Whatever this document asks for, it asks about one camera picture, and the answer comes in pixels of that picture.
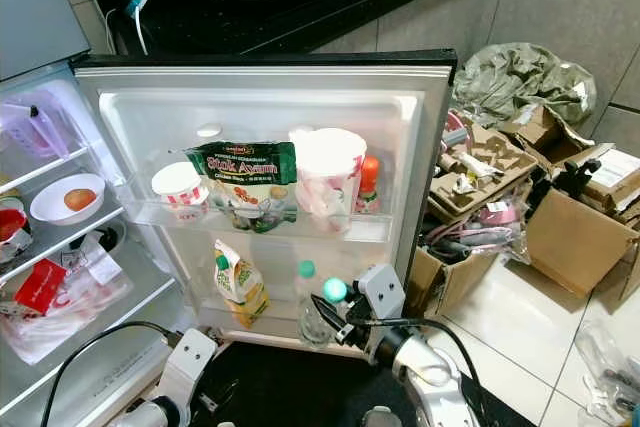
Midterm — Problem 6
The olive green crumpled cloth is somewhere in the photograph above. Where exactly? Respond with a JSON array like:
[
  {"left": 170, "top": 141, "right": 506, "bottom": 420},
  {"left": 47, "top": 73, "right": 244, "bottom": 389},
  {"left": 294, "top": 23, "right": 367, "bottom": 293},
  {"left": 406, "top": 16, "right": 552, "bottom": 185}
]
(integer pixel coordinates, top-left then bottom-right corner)
[{"left": 449, "top": 42, "right": 599, "bottom": 129}]

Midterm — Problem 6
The silver fridge door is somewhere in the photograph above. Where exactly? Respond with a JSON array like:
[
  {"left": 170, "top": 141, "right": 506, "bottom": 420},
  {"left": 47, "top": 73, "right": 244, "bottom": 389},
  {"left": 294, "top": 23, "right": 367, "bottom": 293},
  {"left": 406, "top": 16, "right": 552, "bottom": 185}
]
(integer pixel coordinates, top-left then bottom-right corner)
[{"left": 71, "top": 49, "right": 459, "bottom": 360}]

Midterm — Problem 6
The green yellow juice carton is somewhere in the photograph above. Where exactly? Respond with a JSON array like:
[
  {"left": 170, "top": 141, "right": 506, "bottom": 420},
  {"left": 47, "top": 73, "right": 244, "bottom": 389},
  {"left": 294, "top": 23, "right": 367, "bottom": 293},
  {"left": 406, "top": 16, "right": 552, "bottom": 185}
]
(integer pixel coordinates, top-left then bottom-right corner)
[{"left": 212, "top": 239, "right": 272, "bottom": 329}]

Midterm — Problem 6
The large white KFC cup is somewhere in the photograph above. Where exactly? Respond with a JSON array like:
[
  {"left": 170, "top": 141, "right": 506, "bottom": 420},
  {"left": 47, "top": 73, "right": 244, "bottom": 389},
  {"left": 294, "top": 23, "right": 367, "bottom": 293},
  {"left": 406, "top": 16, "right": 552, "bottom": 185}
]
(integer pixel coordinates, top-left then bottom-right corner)
[{"left": 289, "top": 127, "right": 369, "bottom": 234}]

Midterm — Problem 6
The grey robot knee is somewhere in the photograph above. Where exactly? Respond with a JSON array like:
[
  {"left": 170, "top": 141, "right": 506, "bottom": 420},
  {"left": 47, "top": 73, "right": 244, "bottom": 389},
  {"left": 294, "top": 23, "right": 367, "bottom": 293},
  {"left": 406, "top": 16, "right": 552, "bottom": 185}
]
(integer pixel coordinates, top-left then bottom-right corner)
[{"left": 359, "top": 405, "right": 407, "bottom": 427}]

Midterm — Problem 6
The white bowl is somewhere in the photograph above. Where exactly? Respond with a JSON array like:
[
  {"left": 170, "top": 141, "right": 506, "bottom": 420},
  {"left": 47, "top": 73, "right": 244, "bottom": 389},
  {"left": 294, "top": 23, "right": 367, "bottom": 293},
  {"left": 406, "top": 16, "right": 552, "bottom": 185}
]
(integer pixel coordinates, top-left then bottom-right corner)
[{"left": 28, "top": 173, "right": 107, "bottom": 227}]

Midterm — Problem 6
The green Stok Ayam packet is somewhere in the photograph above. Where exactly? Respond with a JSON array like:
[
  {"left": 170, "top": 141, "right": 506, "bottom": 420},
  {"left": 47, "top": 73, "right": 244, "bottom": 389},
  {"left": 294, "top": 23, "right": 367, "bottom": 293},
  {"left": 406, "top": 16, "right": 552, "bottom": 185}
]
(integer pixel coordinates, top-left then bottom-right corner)
[{"left": 185, "top": 141, "right": 299, "bottom": 236}]

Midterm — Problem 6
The cardboard box white label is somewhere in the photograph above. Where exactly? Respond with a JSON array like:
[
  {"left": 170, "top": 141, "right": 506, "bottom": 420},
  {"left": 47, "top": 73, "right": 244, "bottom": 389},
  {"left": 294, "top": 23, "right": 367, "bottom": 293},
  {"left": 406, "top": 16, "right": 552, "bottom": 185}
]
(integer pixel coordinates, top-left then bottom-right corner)
[{"left": 564, "top": 142, "right": 640, "bottom": 214}]

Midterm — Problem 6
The silver refrigerator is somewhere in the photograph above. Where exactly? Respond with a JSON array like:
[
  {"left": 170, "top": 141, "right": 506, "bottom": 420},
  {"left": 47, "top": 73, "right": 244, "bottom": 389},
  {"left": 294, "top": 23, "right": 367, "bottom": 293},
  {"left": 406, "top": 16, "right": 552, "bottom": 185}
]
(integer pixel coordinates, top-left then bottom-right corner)
[{"left": 0, "top": 0, "right": 459, "bottom": 427}]

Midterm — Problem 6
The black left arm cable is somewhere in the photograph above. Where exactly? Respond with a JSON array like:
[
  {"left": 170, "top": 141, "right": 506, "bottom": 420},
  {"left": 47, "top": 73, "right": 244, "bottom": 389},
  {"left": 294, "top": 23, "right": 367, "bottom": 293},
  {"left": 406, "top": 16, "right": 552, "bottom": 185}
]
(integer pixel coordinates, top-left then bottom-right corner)
[{"left": 56, "top": 320, "right": 177, "bottom": 427}]

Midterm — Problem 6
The orange round food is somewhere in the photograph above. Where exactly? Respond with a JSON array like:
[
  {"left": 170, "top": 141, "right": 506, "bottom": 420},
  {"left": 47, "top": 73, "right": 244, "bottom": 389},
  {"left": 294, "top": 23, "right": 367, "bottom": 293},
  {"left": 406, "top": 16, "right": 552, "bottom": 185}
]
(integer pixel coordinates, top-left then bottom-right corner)
[{"left": 63, "top": 188, "right": 99, "bottom": 213}]

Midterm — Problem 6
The small open cardboard box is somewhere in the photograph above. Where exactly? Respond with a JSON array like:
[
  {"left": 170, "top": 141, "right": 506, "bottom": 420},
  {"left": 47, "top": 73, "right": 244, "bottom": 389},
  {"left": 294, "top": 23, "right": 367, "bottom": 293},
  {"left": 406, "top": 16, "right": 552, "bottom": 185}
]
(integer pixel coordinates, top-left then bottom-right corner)
[{"left": 499, "top": 102, "right": 577, "bottom": 154}]

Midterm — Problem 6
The red packet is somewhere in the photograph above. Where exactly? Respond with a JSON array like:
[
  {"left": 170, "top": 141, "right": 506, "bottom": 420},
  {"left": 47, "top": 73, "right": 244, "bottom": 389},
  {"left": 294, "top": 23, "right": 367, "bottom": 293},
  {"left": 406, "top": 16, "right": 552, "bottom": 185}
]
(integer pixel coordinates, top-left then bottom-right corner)
[{"left": 14, "top": 258, "right": 67, "bottom": 314}]

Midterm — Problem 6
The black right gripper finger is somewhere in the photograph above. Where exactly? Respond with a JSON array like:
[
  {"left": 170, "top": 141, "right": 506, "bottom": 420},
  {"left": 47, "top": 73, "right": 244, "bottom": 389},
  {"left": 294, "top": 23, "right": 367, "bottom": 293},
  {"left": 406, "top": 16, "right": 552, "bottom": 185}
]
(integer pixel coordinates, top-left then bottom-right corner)
[{"left": 309, "top": 292, "right": 353, "bottom": 336}]

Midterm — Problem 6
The plain brown cardboard box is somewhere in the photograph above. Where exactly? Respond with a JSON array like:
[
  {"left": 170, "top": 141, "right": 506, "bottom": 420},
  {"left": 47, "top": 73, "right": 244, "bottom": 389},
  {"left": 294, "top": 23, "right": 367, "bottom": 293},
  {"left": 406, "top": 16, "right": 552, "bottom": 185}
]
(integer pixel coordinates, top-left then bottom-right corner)
[{"left": 404, "top": 247, "right": 497, "bottom": 319}]

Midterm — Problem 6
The sauce bottle orange cap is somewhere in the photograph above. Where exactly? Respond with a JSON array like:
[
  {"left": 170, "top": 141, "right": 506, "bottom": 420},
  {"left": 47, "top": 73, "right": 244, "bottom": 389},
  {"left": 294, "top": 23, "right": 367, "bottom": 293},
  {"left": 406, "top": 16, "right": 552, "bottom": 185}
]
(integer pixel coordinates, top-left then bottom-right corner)
[{"left": 355, "top": 154, "right": 382, "bottom": 216}]

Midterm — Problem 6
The plastic wrapped red bowl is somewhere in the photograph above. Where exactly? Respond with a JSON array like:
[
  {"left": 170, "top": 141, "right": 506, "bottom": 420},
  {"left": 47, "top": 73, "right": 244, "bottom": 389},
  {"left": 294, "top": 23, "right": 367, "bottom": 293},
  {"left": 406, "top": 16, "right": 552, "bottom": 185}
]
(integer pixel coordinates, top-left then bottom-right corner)
[{"left": 0, "top": 207, "right": 30, "bottom": 245}]

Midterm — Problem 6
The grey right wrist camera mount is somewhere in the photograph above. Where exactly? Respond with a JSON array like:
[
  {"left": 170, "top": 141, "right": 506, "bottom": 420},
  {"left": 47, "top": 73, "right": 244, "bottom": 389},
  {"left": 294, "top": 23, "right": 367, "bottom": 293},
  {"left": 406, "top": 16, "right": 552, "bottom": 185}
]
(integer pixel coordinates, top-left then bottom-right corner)
[{"left": 354, "top": 264, "right": 407, "bottom": 325}]

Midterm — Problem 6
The purple plastic jug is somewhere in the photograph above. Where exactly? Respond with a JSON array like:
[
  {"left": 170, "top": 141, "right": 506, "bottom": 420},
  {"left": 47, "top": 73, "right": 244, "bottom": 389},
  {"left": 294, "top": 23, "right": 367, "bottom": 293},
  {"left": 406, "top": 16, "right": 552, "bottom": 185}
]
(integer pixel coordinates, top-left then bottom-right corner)
[{"left": 4, "top": 102, "right": 67, "bottom": 161}]

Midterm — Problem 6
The small white KFC cup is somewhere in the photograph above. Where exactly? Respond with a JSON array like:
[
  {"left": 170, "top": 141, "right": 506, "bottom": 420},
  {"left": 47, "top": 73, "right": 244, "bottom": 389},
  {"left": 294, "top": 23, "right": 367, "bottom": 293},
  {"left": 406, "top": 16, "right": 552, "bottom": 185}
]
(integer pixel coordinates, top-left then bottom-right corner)
[{"left": 150, "top": 161, "right": 207, "bottom": 224}]

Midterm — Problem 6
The crumpled clear plastic bag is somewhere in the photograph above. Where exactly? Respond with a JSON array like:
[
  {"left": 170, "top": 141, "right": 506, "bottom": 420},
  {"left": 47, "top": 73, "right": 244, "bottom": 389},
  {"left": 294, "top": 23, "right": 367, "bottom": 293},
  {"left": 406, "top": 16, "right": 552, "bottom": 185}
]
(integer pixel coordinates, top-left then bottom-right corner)
[{"left": 574, "top": 321, "right": 640, "bottom": 420}]

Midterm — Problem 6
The teal plug white cable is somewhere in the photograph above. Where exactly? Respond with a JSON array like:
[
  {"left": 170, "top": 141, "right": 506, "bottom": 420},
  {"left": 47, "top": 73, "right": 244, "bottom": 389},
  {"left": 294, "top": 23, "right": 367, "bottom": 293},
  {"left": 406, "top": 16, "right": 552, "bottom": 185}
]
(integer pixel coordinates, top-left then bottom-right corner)
[{"left": 124, "top": 0, "right": 152, "bottom": 57}]

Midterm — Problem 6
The cardboard egg tray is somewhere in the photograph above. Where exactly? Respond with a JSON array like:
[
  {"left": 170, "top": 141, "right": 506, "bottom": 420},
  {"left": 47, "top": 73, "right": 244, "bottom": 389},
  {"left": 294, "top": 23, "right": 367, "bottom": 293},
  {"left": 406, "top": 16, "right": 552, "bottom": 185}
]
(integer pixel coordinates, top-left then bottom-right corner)
[{"left": 424, "top": 122, "right": 542, "bottom": 224}]

